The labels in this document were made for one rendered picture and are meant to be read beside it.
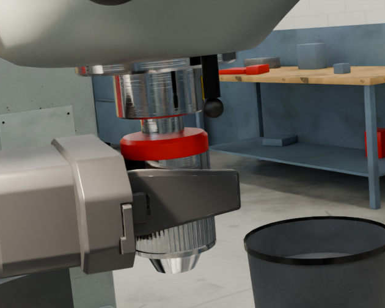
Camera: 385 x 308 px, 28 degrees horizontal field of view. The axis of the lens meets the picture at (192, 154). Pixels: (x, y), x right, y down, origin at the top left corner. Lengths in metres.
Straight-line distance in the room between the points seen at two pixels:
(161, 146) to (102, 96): 8.29
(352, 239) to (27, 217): 2.36
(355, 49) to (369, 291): 4.10
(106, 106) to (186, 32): 8.29
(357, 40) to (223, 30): 5.92
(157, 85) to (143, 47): 0.05
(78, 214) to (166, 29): 0.09
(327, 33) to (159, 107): 6.14
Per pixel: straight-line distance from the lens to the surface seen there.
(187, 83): 0.39
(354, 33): 6.29
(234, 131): 7.72
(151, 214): 0.38
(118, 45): 0.33
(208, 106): 0.36
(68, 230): 0.36
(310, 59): 6.21
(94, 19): 0.32
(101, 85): 8.67
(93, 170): 0.35
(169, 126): 0.40
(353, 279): 2.31
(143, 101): 0.38
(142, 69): 0.36
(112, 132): 8.59
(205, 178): 0.38
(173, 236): 0.40
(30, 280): 0.73
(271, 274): 2.33
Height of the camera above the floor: 1.33
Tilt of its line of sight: 10 degrees down
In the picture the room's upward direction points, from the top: 5 degrees counter-clockwise
